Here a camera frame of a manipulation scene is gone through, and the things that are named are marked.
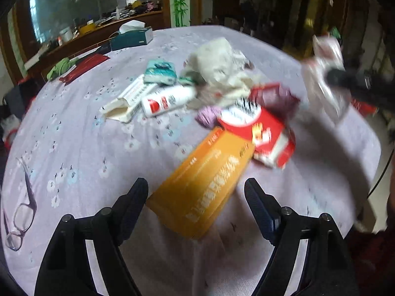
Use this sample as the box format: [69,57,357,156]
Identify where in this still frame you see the clear plastic bag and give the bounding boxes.
[301,36,352,124]

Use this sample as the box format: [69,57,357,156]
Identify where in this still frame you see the red white torn carton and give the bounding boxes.
[217,98,295,168]

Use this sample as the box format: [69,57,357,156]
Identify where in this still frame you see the orange medicine box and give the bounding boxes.
[147,127,255,239]

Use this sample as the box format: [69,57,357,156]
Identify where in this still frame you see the floral purple bed sheet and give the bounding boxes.
[1,26,381,295]

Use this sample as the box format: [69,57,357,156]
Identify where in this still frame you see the white open carton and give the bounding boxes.
[99,74,157,124]

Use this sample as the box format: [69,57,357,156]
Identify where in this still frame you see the white red medicine box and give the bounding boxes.
[141,86,198,117]

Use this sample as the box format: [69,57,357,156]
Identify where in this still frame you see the teal tissue packet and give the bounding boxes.
[143,59,177,86]

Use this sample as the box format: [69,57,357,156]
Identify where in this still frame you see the green cloth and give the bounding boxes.
[46,57,78,81]

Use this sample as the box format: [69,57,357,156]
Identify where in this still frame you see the dark red pouch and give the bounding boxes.
[59,54,110,86]

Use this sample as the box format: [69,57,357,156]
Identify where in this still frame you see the teal tissue box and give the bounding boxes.
[109,20,153,51]

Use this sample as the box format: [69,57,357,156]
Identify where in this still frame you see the wooden framed glass partition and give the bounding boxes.
[1,0,202,86]

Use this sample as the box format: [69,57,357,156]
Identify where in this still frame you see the purple frame eyeglasses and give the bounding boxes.
[2,158,38,252]

